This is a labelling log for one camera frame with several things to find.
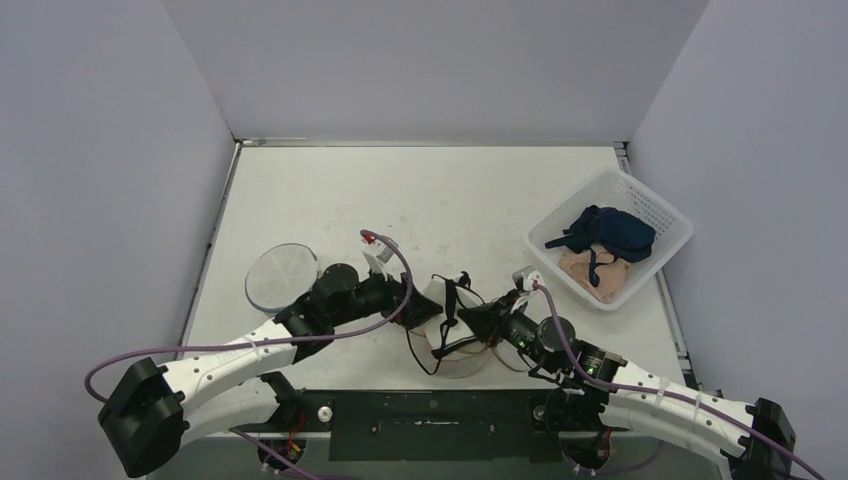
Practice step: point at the blue-trim mesh laundry bag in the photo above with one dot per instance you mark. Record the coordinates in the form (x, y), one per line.
(279, 276)

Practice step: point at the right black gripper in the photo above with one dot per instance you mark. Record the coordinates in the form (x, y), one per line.
(493, 319)

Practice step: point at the white plastic basket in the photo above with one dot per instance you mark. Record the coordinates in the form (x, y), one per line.
(611, 187)

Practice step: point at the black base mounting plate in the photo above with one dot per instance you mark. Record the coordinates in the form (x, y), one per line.
(439, 425)

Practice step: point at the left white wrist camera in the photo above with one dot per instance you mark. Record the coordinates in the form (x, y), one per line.
(378, 254)

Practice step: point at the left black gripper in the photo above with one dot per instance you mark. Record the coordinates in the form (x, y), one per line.
(418, 309)

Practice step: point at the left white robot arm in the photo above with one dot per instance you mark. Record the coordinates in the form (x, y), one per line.
(156, 409)

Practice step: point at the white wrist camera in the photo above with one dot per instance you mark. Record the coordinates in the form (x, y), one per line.
(527, 279)
(378, 254)

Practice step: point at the navy blue bra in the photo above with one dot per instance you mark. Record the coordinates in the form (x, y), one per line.
(620, 232)

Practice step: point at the beige bra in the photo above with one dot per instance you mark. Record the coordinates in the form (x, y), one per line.
(596, 270)

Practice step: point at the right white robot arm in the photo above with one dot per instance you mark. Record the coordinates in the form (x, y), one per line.
(598, 390)

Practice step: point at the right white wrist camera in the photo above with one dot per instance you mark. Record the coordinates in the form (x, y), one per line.
(527, 279)

